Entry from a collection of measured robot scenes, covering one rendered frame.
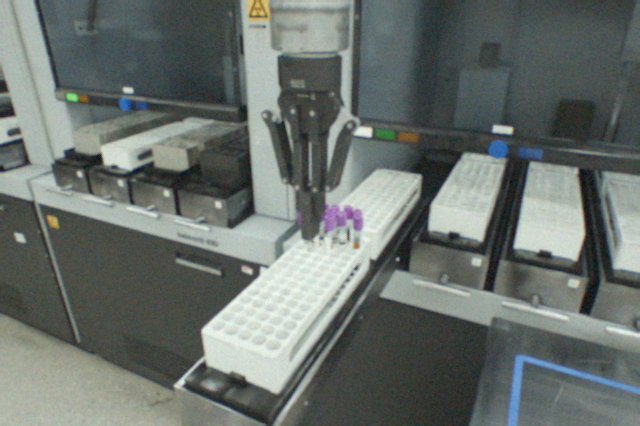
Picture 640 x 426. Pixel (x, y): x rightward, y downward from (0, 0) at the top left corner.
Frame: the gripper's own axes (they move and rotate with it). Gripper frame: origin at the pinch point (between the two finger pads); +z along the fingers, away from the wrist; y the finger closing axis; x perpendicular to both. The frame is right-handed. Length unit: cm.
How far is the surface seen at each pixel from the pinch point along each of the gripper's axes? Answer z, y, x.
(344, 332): 14.8, 7.1, -3.9
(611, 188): 8, 41, 52
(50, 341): 95, -130, 26
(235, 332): 8.9, -1.7, -16.0
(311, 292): 7.9, 3.2, -6.2
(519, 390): 12.3, 29.1, -7.1
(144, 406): 95, -72, 20
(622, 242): 8, 41, 28
